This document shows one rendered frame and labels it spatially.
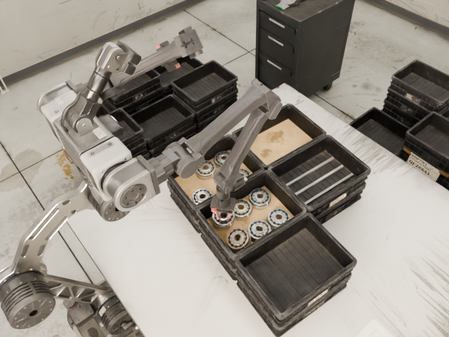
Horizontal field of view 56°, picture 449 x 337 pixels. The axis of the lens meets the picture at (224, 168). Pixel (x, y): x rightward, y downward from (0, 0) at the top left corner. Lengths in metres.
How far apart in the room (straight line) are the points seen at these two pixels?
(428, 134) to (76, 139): 2.26
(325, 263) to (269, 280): 0.25
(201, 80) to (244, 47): 1.30
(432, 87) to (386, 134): 0.46
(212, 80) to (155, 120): 0.53
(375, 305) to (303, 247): 0.38
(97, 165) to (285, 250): 0.93
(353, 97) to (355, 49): 0.75
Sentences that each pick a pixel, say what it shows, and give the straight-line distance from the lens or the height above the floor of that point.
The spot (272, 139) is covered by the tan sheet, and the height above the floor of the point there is 0.83.
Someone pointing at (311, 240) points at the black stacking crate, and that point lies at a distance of 1.91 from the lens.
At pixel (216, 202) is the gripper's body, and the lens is 1.79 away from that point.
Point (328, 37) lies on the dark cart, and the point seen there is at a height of 0.64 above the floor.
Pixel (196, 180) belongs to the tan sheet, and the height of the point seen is 0.83.
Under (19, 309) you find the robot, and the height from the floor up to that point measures 0.96.
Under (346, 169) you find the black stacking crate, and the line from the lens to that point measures 2.19.
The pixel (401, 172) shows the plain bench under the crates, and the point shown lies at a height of 0.70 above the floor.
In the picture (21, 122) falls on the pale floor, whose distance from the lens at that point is 4.09.
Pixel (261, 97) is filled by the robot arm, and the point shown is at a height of 1.54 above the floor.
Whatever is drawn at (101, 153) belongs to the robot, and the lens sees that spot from 1.33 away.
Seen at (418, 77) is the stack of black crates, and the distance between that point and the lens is 3.46.
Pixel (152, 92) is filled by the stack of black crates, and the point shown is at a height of 0.49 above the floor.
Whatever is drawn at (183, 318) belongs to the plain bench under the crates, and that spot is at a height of 0.70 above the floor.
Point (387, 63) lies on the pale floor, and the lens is 4.42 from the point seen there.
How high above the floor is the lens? 2.45
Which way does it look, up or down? 49 degrees down
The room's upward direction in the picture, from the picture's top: 3 degrees counter-clockwise
